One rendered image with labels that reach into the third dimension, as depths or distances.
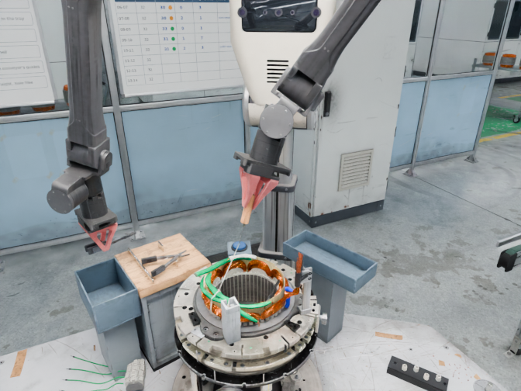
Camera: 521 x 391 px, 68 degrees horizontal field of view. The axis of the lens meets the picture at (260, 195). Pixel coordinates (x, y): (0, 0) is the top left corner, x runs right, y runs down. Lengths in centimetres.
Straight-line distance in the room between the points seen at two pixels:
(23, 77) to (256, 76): 198
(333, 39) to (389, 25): 253
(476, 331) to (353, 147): 156
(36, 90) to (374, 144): 249
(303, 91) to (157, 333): 74
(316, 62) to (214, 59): 235
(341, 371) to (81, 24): 102
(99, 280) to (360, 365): 76
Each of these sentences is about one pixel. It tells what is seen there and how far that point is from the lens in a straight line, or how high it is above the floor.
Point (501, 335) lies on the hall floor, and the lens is 272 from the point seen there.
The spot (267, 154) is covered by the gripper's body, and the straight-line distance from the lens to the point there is 72.
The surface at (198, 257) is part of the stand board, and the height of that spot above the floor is 107.
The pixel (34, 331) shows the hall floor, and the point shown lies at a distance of 271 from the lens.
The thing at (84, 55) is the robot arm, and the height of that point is 161.
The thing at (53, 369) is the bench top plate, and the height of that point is 78.
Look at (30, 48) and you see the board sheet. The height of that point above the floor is 147.
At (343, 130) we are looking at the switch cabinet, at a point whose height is 83.
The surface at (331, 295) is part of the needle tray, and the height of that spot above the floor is 96.
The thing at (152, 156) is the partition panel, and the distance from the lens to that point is 309.
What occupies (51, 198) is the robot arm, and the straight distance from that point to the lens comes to 89.
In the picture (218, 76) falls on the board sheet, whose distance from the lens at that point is 305.
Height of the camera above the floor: 168
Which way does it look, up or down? 26 degrees down
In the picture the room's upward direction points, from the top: straight up
